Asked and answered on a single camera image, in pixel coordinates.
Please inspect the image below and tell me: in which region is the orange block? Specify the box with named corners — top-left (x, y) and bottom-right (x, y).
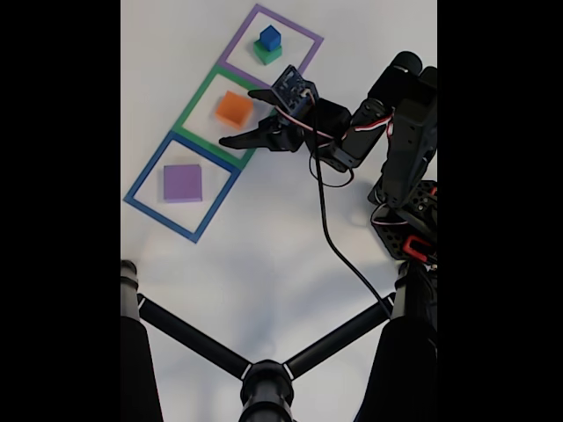
top-left (214, 91), bottom-right (255, 131)

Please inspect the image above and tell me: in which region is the red clamp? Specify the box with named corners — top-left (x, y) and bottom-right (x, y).
top-left (403, 236), bottom-right (435, 260)

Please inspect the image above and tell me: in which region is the purple square frame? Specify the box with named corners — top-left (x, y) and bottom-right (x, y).
top-left (217, 3), bottom-right (325, 89)

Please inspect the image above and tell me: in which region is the small blue block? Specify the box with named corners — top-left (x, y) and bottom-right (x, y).
top-left (259, 25), bottom-right (282, 49)

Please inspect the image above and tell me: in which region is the large purple block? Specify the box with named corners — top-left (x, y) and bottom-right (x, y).
top-left (163, 164), bottom-right (204, 203)

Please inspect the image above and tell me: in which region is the black tripod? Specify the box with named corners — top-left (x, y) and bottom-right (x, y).
top-left (121, 258), bottom-right (438, 422)

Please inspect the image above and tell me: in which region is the camera board with blue mount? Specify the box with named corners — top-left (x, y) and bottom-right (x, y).
top-left (270, 64), bottom-right (320, 119)

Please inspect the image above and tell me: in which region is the red white servo wire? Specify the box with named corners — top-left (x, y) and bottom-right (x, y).
top-left (275, 87), bottom-right (397, 188)

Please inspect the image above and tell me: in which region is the blue square frame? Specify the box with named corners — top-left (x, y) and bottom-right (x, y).
top-left (122, 130), bottom-right (243, 245)

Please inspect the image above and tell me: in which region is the green block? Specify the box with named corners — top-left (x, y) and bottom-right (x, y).
top-left (252, 39), bottom-right (283, 66)

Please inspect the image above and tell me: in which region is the green square frame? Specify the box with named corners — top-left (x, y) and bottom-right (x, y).
top-left (170, 64), bottom-right (284, 171)

